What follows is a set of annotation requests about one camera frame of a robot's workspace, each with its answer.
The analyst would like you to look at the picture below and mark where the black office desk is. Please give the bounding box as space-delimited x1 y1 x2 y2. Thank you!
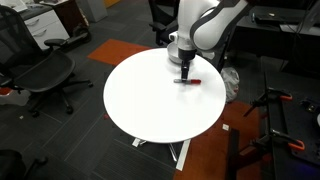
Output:
217 3 320 73

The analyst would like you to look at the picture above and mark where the white plastic floor object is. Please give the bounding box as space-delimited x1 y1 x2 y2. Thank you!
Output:
0 87 32 107

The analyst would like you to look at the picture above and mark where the white round bowl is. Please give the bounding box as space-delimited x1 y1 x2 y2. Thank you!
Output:
166 42 184 65

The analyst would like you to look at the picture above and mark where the orange cap grey marker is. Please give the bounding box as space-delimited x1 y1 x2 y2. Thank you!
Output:
173 78 202 85

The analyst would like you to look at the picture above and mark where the white table base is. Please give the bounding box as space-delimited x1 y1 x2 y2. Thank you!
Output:
132 137 192 172

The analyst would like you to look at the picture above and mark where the grey cabinet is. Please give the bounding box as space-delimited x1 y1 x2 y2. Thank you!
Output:
76 0 109 23

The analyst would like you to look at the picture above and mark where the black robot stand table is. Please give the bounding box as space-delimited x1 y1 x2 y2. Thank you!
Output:
263 71 320 180

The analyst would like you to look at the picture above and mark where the black wallet case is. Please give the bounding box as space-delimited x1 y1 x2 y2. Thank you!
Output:
254 15 278 26

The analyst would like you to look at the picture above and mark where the black padded office chair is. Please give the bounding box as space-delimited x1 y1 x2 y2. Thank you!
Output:
148 0 181 47

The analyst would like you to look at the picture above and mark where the black round-backed chair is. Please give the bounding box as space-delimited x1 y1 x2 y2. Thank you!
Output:
0 148 49 180

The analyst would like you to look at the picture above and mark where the black stand leg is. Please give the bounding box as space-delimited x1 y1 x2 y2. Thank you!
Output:
226 129 241 180

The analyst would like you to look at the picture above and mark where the white drawer cabinet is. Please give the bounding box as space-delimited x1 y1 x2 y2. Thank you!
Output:
19 3 71 51

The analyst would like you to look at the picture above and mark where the black mesh office chair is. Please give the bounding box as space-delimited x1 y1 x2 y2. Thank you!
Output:
0 4 94 118

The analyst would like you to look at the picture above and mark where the orange handle bar clamp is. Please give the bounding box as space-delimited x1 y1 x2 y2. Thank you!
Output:
243 87 294 118
248 129 306 158

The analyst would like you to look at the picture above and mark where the black scooter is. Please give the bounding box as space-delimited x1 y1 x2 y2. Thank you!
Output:
65 25 93 52

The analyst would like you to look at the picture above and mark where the white papers stack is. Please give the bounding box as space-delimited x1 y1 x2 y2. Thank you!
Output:
0 0 29 13

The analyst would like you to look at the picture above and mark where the white plastic bag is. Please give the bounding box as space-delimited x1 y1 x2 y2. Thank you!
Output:
220 67 240 104

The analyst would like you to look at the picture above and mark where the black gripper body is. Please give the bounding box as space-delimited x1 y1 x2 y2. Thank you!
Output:
177 48 197 68

